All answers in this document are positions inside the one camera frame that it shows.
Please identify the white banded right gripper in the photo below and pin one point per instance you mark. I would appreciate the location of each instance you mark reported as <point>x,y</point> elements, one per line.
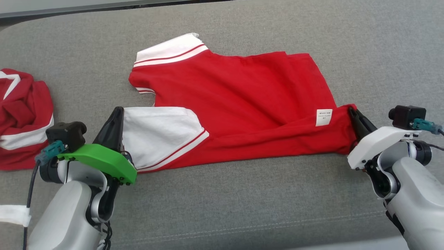
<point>374,142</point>

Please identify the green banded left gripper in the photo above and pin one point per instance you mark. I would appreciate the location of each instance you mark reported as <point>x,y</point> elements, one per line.
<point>104,158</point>

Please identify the red shorts with white stripe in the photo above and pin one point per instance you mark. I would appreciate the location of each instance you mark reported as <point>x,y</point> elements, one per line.
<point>24,114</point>

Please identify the red shirt with white sleeves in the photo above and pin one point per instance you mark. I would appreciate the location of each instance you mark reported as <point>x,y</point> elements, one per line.
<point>242,93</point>

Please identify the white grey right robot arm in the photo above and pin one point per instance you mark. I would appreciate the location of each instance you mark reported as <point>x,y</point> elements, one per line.
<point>419,194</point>

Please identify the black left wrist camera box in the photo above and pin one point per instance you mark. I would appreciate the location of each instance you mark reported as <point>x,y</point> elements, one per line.
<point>67,133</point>

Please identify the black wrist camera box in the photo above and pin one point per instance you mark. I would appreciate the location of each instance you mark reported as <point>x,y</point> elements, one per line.
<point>67,133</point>
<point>407,116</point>

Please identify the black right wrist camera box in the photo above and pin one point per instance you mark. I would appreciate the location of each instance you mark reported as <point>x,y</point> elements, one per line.
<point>407,116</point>

